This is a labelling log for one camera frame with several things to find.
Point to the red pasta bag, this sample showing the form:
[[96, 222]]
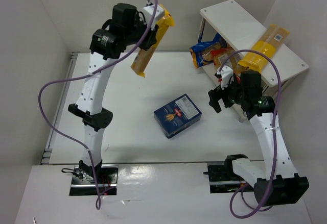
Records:
[[220, 56]]

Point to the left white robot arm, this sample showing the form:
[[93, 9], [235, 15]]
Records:
[[128, 26]]

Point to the yellow spaghetti bag on shelf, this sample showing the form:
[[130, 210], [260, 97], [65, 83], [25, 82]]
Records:
[[267, 45]]

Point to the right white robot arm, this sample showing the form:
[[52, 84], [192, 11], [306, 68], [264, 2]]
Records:
[[279, 183]]

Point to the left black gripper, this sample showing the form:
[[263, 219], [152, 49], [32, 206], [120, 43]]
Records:
[[150, 39]]

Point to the blue Barilla pasta box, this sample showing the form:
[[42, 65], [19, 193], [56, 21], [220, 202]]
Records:
[[177, 115]]

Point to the white two-tier shelf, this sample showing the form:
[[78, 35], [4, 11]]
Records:
[[241, 30]]

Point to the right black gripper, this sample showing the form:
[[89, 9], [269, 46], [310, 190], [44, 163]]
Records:
[[222, 96]]

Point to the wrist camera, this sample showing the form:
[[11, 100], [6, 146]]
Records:
[[224, 74], [149, 9]]

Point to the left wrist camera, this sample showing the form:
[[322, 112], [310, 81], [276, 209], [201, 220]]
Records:
[[149, 9]]

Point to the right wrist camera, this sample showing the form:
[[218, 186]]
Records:
[[224, 74]]

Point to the blue pasta bag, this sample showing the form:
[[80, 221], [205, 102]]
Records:
[[201, 52]]

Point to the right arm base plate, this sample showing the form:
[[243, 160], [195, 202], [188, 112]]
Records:
[[221, 180]]

